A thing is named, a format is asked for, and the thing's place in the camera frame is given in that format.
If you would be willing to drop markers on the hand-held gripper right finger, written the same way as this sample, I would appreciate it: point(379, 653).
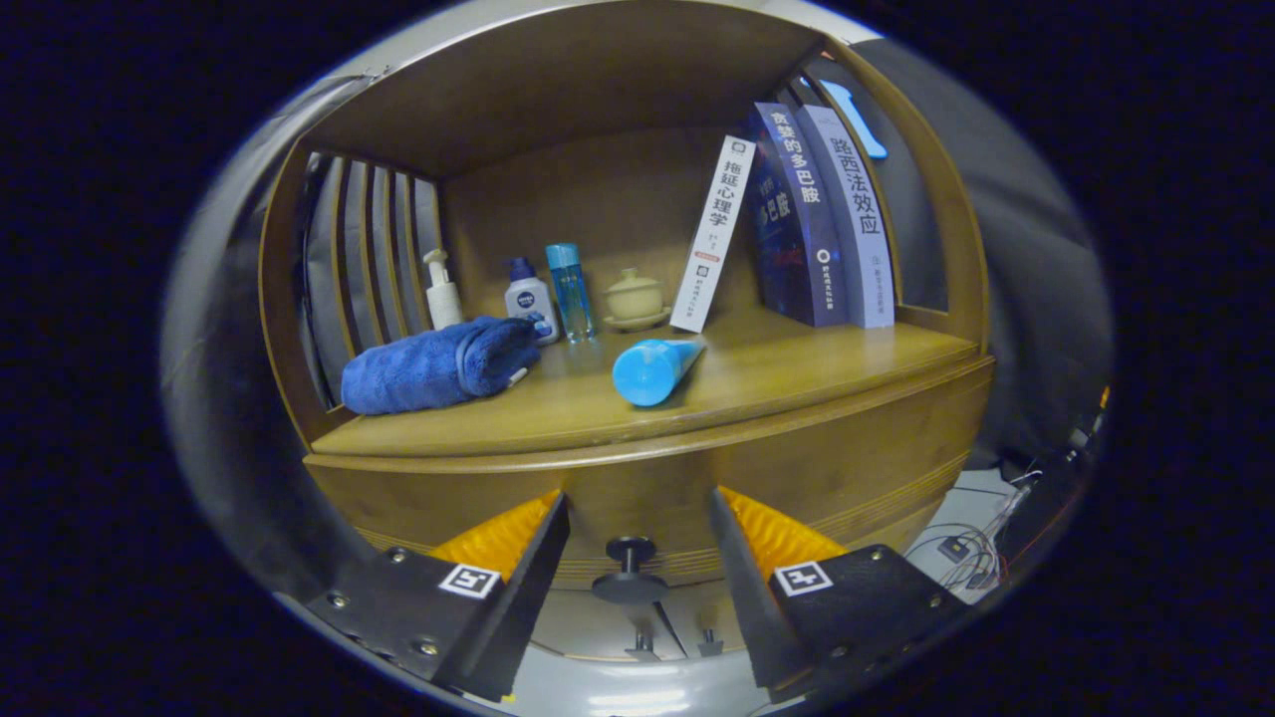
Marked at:
point(747, 597)

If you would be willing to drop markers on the blue and white tube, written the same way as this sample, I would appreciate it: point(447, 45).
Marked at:
point(647, 370)

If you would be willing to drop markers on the beige lidded teacup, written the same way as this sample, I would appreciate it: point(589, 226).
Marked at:
point(636, 297)

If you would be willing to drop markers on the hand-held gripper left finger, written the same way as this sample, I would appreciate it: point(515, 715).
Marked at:
point(533, 597)

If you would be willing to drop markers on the wooden cabinet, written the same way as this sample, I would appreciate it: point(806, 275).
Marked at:
point(598, 90)

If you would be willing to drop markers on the black device with orange part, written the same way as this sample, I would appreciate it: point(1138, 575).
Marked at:
point(1081, 438)

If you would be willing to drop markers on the clear blue bottle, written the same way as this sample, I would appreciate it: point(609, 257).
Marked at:
point(570, 289)

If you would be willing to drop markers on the small black adapter box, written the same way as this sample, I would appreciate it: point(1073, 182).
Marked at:
point(954, 548)

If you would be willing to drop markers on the black drawer knob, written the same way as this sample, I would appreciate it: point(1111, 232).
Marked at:
point(630, 586)

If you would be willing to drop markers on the white bottle blue cap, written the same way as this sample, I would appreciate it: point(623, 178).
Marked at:
point(526, 297)

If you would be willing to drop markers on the white pump bottle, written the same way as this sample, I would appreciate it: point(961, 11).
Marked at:
point(443, 304)

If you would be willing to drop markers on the dark blue book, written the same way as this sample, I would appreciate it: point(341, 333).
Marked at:
point(797, 229)

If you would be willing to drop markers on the wooden cabinet door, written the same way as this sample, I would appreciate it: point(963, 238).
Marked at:
point(697, 609)
point(573, 622)

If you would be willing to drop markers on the wooden drawer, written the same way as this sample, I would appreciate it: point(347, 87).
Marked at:
point(637, 488)

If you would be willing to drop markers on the pale grey-blue book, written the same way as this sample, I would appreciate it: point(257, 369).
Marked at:
point(857, 229)

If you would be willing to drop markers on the wooden countertop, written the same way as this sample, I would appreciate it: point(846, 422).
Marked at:
point(777, 368)

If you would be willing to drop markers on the white book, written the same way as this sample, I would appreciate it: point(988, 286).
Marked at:
point(715, 229)

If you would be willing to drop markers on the blue folded towel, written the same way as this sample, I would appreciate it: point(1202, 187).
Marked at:
point(428, 366)

